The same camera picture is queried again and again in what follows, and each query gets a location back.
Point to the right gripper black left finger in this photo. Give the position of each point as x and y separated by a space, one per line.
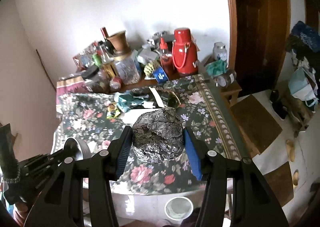
60 202

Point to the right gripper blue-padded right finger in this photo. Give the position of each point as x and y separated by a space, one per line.
254 203

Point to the aluminium foil ball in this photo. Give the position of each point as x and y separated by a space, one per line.
158 136

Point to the teal plastic wrapper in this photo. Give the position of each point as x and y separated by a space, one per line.
127 101

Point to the brown cardboard package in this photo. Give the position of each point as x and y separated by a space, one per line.
165 98

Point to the yellow green candy wrapper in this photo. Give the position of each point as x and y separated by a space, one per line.
112 112

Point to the pink patterned gift bag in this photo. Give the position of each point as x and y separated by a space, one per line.
71 85

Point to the wooden stool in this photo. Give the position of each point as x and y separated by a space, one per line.
231 93

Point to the floral green tablecloth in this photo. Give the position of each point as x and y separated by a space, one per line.
83 117

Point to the black-lid glass jar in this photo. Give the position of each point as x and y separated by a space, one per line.
96 80

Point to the small red-label jar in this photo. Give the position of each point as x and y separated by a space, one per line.
115 84

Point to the teal crumpled cloth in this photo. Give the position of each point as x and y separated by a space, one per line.
216 68

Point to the clear jar gold lid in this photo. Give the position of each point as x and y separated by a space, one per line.
128 68

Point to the blue paper cup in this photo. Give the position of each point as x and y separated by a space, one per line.
160 75

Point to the small glass jar white lid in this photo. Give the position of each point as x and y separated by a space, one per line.
220 51

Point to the dark wine bottle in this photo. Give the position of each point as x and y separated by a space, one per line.
108 44

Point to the red thermos jug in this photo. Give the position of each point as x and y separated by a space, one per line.
184 53

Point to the red-capped sauce bottle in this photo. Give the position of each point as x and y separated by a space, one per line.
166 58

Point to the green white medicine box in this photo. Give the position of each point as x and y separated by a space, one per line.
146 56

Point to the dark wooden door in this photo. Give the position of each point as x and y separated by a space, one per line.
258 32

